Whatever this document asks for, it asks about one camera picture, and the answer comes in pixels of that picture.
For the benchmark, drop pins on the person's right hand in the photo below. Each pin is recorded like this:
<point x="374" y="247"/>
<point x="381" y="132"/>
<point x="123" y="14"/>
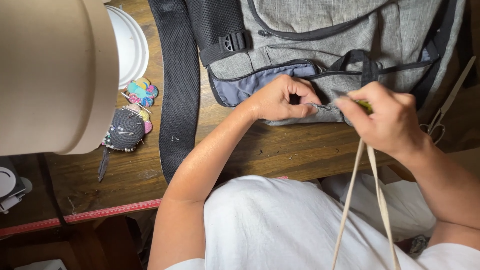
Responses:
<point x="390" y="120"/>

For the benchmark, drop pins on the person's left hand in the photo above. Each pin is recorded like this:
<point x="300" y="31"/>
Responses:
<point x="275" y="101"/>

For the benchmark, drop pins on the person's right fingers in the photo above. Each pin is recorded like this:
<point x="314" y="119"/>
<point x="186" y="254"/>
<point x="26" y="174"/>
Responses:
<point x="354" y="110"/>

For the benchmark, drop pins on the green seam ripper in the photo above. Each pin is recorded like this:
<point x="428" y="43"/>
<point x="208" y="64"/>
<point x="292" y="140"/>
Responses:
<point x="364" y="106"/>

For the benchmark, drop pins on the grey backpack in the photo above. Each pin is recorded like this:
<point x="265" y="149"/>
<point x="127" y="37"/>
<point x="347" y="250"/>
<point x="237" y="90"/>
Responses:
<point x="337" y="33"/>

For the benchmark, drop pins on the silver scissors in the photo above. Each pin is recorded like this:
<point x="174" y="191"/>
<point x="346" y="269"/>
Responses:
<point x="448" y="103"/>

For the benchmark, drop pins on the person's white shirt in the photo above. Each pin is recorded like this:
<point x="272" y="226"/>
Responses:
<point x="277" y="225"/>

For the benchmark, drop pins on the colourful flower pincushion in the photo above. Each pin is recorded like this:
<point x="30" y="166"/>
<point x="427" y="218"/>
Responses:
<point x="142" y="92"/>

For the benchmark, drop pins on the long silver needle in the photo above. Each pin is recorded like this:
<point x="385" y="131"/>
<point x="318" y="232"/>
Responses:
<point x="135" y="102"/>

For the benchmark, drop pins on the grey crochet pincushion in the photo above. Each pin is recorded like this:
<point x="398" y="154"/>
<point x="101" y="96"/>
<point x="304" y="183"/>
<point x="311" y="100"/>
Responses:
<point x="125" y="129"/>

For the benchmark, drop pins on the white plate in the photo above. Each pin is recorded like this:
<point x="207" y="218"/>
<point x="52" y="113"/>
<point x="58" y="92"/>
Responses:
<point x="131" y="45"/>

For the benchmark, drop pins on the grey fabric scrap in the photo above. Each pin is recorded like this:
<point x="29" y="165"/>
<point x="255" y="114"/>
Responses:
<point x="104" y="165"/>

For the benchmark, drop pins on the red measuring tape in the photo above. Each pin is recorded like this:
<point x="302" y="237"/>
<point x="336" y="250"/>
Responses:
<point x="86" y="216"/>

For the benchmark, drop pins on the beige sewing machine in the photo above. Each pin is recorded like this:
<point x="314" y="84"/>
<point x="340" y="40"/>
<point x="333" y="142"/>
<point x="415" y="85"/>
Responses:
<point x="52" y="71"/>

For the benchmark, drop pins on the black and white device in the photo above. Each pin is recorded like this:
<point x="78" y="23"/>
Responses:
<point x="9" y="185"/>

